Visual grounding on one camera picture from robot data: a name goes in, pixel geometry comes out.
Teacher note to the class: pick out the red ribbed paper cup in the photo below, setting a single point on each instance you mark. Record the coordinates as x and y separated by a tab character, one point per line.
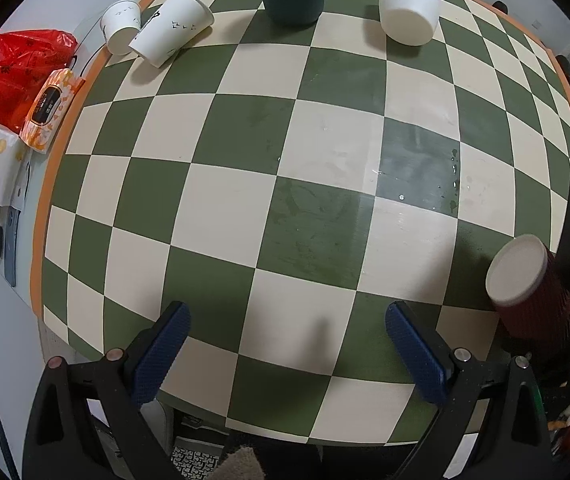
530	290

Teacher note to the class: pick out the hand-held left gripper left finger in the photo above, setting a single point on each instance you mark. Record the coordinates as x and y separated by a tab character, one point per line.
162	350

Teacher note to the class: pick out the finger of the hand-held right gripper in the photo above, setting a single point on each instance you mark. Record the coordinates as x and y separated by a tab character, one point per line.
517	344

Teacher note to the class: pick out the grey blue strip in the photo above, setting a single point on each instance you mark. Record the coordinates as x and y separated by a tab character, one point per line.
14	240

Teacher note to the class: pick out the orange wet wipes pack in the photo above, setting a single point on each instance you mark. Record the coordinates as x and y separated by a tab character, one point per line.
50	110

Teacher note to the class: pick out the small white paper cup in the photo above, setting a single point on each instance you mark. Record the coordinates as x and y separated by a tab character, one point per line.
121	25

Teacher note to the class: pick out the green cream checkered mat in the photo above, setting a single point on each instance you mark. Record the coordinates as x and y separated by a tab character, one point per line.
285	185

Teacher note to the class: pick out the red plastic bag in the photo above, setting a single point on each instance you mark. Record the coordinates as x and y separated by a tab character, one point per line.
12	75

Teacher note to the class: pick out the tall bird print paper cup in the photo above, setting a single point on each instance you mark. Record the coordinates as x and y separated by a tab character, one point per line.
172	25

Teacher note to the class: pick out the plain white cup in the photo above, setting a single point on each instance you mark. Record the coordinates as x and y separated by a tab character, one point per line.
409	7

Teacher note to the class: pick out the brown fuzzy cloth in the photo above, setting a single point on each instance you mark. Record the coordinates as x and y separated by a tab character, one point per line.
240	466

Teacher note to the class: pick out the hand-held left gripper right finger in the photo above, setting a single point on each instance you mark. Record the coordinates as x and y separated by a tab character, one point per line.
415	355

